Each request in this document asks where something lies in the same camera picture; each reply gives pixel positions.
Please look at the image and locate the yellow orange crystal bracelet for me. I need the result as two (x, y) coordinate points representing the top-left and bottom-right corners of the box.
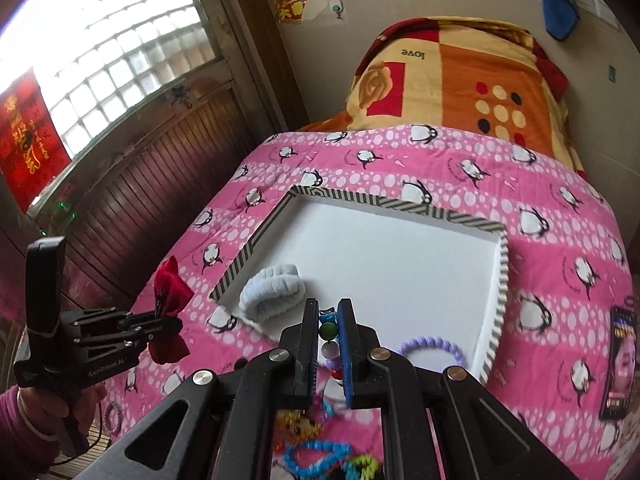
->
(271, 408), (324, 453)

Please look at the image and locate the smartphone with face screen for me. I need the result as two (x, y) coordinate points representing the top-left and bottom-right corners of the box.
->
(600, 306), (637, 420)

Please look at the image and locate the red bow hair clip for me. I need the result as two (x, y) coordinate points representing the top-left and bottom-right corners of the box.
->
(149, 256), (194, 365)

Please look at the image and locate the light blue fluffy scrunchie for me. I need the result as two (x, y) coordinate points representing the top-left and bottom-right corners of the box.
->
(239, 263), (306, 323)

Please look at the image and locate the striped chevron tray box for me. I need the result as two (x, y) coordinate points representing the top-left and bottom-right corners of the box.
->
(209, 185), (509, 384)

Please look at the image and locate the pink penguin blanket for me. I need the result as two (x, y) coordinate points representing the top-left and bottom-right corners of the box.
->
(103, 126), (639, 479)

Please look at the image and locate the person left hand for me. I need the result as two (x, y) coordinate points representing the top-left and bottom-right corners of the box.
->
(17, 382), (106, 437)

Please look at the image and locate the multicolour round bead bracelet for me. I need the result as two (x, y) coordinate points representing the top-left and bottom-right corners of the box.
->
(316, 309), (346, 386)

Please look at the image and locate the purple bead bracelet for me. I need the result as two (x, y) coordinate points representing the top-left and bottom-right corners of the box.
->
(398, 335), (469, 370)

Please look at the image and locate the green teal pixel bracelet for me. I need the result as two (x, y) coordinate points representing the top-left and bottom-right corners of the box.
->
(342, 453), (384, 480)

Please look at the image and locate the blue cloth on wall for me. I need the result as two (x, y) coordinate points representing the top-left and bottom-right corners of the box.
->
(516, 0), (582, 42)

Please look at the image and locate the blue bead bracelet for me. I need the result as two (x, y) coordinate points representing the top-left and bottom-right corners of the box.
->
(278, 439), (354, 480)

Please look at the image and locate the red paper window decoration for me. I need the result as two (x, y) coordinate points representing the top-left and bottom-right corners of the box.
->
(1, 70), (70, 214)

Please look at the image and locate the orange yellow folded blanket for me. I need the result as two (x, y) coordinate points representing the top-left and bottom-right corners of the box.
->
(307, 16), (584, 172)

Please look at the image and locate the glass block window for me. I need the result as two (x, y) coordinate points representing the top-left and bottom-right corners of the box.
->
(1, 0), (216, 157)

